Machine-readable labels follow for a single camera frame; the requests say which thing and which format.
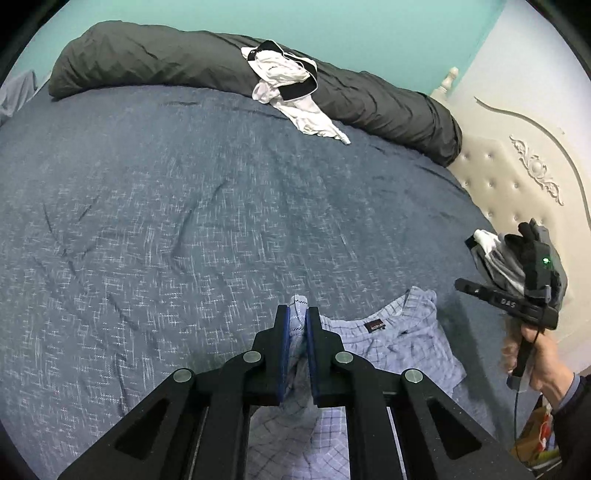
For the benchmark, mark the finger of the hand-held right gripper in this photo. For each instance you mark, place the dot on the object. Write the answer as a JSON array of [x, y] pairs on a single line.
[[475, 290]]

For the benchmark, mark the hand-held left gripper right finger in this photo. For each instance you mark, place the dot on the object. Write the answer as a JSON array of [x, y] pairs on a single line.
[[310, 355]]

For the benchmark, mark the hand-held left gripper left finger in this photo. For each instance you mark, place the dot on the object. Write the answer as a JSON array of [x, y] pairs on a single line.
[[285, 350]]

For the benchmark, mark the blue plaid boxer shorts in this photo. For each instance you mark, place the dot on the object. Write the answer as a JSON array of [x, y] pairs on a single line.
[[406, 346]]

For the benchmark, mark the person's right forearm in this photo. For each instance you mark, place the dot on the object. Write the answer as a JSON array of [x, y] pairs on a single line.
[[572, 415]]

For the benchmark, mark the pile of folded clothes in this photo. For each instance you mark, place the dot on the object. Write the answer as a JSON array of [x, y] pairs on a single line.
[[503, 263]]

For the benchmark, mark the person's right hand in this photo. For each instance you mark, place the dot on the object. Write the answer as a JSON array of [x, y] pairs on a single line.
[[549, 364]]

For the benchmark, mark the cream tufted headboard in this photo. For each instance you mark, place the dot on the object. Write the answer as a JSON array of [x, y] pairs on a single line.
[[508, 184]]

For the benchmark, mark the colourful cardboard box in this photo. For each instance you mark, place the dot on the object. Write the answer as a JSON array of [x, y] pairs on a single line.
[[540, 438]]

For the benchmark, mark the white and black garment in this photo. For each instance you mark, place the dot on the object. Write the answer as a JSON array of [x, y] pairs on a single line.
[[286, 78]]

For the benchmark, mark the dark grey rolled duvet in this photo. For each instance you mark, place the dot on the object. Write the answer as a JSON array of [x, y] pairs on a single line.
[[161, 60]]

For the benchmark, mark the light grey blanket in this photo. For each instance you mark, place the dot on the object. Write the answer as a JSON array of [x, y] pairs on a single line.
[[16, 97]]

